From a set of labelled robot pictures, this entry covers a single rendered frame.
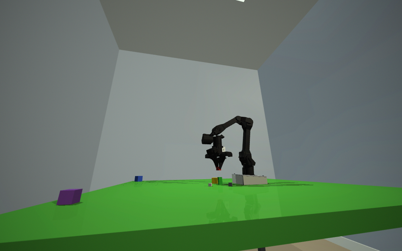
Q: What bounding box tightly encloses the blue block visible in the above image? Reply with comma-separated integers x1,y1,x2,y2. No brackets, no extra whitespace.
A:
134,176,143,182

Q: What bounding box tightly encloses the purple block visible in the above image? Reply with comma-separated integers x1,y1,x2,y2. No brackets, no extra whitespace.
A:
56,189,83,205

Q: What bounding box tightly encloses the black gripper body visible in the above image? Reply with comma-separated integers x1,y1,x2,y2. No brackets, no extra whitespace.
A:
205,144,232,158

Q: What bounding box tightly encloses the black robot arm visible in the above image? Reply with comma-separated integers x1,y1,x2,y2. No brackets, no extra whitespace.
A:
202,116,255,175

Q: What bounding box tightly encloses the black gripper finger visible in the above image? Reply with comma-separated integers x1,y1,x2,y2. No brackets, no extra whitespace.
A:
218,157,226,169
210,158,219,167

